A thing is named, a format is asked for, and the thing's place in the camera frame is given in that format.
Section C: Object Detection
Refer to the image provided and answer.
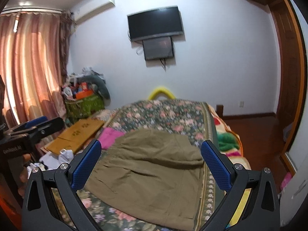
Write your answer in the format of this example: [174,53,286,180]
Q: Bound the large black wall television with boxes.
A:
[127,6,184,42]

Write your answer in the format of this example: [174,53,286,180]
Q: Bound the grey plush pillow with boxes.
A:
[77,74,110,100]

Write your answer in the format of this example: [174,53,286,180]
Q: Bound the white wall air conditioner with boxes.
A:
[72,0,115,24]

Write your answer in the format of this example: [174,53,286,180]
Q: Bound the olive green pants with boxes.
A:
[86,129,204,230]

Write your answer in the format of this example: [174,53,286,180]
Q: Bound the orange box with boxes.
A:
[75,90,94,100]

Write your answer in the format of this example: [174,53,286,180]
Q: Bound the pink folded garment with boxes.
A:
[97,127,125,150]

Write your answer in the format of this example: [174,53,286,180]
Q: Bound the small black wall monitor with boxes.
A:
[142,37,174,61]

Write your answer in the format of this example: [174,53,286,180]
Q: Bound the green storage bag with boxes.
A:
[65,94,104,124]

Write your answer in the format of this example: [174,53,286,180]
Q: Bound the wooden lap desk board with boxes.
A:
[45,119,105,155]

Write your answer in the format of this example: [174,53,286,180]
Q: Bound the pink window curtain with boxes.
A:
[1,12,74,127]

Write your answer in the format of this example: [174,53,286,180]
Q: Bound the white crumpled papers pile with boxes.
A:
[27,149,74,176]

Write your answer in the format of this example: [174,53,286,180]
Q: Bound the brown wooden door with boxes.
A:
[269,0,307,153]

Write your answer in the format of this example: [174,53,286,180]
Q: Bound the dark floral bedspread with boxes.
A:
[77,99,224,230]

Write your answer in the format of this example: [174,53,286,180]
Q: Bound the yellow curved foam tube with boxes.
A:
[148,87,176,100]

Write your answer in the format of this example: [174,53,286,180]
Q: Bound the colourful fleece blanket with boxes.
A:
[208,103,252,229]

